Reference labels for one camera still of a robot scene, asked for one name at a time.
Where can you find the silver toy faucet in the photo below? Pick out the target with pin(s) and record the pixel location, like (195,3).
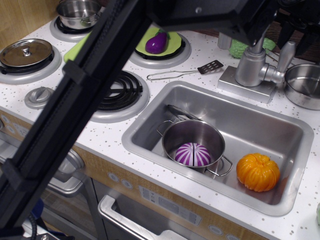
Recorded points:
(247,80)

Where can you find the steel pot right of faucet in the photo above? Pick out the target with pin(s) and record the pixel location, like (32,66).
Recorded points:
(302,85)

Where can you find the silver oven dial knob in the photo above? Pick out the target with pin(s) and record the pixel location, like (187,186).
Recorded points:
(71,163)

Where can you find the light green plate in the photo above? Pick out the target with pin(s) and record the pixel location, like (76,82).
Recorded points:
(174,43)

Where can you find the green toy cutting board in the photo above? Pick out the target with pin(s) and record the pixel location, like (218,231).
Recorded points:
(74,51)

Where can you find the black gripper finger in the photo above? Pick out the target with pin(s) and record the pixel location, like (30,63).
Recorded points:
(287,30)
(306,42)

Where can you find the back left burner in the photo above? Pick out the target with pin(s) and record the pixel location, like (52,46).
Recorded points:
(62,33)

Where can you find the black coil burner front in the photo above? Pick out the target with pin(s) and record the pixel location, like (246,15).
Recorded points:
(127,97)

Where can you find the purple white striped onion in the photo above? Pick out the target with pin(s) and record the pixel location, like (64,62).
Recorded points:
(192,155)

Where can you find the grey stove knob front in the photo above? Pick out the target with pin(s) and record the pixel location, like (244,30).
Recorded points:
(38,98)

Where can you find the green bumpy toy vegetable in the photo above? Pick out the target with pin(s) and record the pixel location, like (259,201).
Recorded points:
(238,48)

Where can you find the small metal spatula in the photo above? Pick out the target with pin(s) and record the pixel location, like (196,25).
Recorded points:
(208,68)

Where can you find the steel lid with knob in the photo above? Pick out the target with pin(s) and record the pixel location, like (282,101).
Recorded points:
(26,53)

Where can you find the steel pot back left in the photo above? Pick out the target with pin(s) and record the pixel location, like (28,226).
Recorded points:
(79,14)

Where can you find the silver toy sink basin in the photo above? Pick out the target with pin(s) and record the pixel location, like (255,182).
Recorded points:
(229,129)

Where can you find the silver left door handle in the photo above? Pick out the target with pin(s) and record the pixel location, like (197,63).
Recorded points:
(72,188)

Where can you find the blue object with cable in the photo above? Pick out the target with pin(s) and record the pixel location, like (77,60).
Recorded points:
(35,218)

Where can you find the steel pot in sink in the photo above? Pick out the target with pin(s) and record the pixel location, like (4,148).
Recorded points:
(175,134)

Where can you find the left front burner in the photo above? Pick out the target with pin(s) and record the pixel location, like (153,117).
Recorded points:
(20,79)

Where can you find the burner under green plate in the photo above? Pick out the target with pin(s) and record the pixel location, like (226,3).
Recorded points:
(167,63)

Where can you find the silver oven door handle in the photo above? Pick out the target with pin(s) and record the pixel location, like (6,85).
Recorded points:
(105,208)

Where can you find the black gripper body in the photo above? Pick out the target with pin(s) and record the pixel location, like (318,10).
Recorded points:
(304,15)

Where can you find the silver faucet lever handle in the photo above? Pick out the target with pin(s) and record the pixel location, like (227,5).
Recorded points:
(270,73)

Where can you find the purple toy eggplant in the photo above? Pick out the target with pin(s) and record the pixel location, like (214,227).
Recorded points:
(157,44)

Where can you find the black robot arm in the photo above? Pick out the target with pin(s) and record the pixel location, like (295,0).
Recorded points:
(65,120)

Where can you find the orange toy pumpkin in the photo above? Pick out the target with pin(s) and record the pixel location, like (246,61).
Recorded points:
(257,172)

